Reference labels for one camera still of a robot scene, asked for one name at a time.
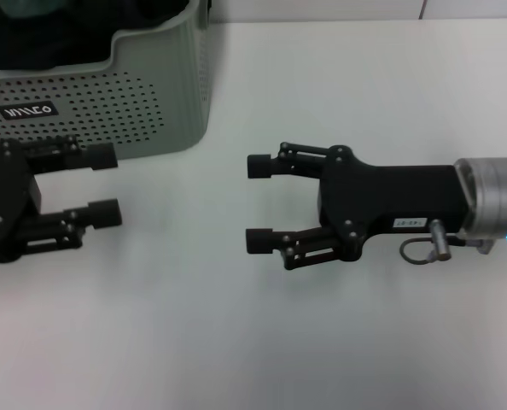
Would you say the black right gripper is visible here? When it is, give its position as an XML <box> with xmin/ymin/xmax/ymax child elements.
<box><xmin>317</xmin><ymin>144</ymin><xmax>470</xmax><ymax>262</ymax></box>

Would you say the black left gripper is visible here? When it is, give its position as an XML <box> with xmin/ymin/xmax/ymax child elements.
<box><xmin>0</xmin><ymin>134</ymin><xmax>124</xmax><ymax>264</ymax></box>

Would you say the grey-green perforated storage box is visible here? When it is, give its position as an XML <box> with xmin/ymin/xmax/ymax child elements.
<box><xmin>0</xmin><ymin>0</ymin><xmax>214</xmax><ymax>161</ymax></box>

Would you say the black cloth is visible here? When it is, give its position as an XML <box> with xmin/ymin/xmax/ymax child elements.
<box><xmin>0</xmin><ymin>0</ymin><xmax>195</xmax><ymax>91</ymax></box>

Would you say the thin grey gripper cable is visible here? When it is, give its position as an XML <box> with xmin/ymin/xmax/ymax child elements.
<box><xmin>399</xmin><ymin>235</ymin><xmax>468</xmax><ymax>263</ymax></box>

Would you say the silver cable connector plug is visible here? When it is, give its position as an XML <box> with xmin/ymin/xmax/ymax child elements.
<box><xmin>428</xmin><ymin>218</ymin><xmax>452</xmax><ymax>261</ymax></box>

